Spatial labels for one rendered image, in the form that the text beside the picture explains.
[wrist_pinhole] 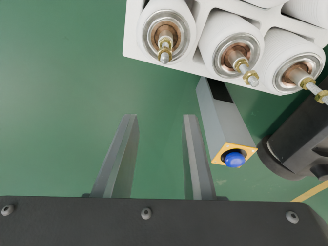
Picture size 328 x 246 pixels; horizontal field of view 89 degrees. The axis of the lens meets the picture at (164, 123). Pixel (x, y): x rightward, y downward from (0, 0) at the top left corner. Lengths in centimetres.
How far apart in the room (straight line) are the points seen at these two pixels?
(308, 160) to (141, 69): 62
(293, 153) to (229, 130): 37
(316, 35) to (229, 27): 20
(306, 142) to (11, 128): 117
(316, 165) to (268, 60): 46
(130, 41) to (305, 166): 65
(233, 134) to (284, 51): 17
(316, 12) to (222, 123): 23
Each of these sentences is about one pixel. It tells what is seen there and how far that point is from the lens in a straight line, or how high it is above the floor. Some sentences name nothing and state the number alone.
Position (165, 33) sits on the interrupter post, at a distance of 27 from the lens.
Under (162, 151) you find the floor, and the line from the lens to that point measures 86.
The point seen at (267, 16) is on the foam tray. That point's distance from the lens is 40.
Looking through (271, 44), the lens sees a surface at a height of 20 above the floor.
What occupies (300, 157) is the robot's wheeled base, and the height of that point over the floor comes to 19.
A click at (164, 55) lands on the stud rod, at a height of 34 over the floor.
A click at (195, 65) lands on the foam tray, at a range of 39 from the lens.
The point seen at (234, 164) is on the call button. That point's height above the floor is 33.
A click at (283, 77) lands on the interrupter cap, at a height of 25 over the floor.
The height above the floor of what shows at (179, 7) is 25.
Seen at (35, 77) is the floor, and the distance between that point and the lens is 76.
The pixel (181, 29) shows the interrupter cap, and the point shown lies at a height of 25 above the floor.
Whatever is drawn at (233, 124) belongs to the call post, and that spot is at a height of 25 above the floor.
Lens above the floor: 53
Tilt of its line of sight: 48 degrees down
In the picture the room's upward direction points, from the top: 178 degrees counter-clockwise
